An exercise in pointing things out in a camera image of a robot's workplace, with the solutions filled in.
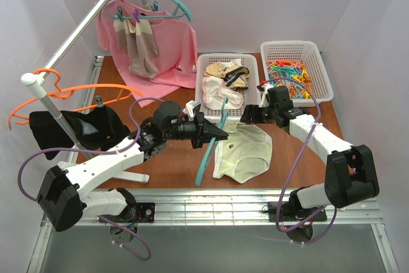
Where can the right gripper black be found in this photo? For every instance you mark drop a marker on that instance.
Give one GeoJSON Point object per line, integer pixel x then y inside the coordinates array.
{"type": "Point", "coordinates": [250, 114]}

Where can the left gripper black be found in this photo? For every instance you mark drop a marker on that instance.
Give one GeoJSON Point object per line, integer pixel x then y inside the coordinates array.
{"type": "Point", "coordinates": [198, 130]}

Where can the pale green underwear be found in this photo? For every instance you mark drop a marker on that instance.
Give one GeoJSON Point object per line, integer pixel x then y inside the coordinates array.
{"type": "Point", "coordinates": [244, 155]}

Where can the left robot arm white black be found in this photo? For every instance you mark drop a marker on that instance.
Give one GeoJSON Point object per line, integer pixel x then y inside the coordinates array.
{"type": "Point", "coordinates": [68, 195]}

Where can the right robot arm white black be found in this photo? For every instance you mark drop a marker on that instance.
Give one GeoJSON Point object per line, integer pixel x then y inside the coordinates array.
{"type": "Point", "coordinates": [350, 173]}

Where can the beige navy underwear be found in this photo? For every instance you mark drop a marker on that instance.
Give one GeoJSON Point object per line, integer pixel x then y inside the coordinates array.
{"type": "Point", "coordinates": [233, 74]}

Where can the white pink underwear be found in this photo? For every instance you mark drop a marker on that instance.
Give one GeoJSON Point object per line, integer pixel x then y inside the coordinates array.
{"type": "Point", "coordinates": [216, 95]}

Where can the white basket with underwear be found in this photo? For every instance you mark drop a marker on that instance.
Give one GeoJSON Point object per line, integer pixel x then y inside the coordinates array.
{"type": "Point", "coordinates": [251, 96]}

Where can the orange hanger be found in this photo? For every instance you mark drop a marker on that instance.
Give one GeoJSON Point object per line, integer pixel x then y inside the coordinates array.
{"type": "Point", "coordinates": [60, 93]}

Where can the pile of coloured clothespins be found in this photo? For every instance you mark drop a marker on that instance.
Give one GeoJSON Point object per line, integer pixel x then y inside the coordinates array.
{"type": "Point", "coordinates": [293, 75]}

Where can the white basket with clothespins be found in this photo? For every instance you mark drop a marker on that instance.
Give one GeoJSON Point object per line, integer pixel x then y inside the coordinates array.
{"type": "Point", "coordinates": [309, 53]}

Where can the pink shirt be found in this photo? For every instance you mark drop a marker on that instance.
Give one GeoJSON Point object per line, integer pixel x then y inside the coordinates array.
{"type": "Point", "coordinates": [176, 44]}

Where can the beige socks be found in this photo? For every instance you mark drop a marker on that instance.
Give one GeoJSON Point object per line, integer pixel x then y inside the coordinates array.
{"type": "Point", "coordinates": [138, 42]}

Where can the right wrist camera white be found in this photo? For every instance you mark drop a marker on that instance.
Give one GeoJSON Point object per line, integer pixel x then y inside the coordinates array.
{"type": "Point", "coordinates": [263, 89]}

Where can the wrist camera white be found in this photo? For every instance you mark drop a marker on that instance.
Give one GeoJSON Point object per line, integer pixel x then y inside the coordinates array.
{"type": "Point", "coordinates": [263, 89]}
{"type": "Point", "coordinates": [189, 108]}

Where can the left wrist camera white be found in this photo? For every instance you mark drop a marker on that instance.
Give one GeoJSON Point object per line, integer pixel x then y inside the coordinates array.
{"type": "Point", "coordinates": [189, 108]}

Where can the aluminium rail frame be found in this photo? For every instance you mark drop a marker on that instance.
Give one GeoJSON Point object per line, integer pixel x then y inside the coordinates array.
{"type": "Point", "coordinates": [219, 231]}

